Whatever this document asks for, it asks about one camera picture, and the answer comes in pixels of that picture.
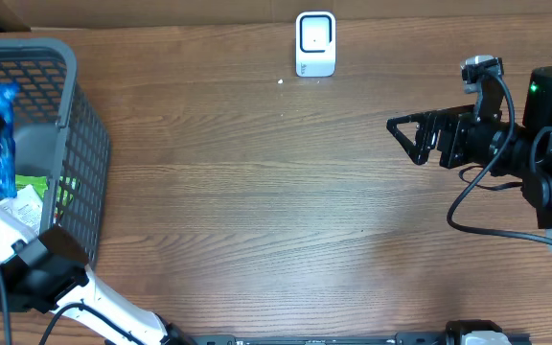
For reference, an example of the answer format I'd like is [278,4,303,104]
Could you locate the grey plastic basket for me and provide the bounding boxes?
[0,38,111,265]

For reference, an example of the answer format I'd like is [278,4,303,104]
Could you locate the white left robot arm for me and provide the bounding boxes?
[0,83,193,344]

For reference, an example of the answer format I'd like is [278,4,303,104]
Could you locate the white cream tube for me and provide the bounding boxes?
[0,185,43,235]

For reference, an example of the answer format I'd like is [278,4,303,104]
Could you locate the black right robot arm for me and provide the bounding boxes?
[386,57,552,252]

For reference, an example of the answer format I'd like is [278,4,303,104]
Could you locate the black camera cable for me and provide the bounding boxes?
[447,71,552,260]

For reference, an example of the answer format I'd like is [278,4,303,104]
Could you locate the green snack bag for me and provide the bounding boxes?
[14,174,79,226]

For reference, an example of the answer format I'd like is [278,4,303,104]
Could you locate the white barcode scanner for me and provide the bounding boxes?
[295,11,336,78]

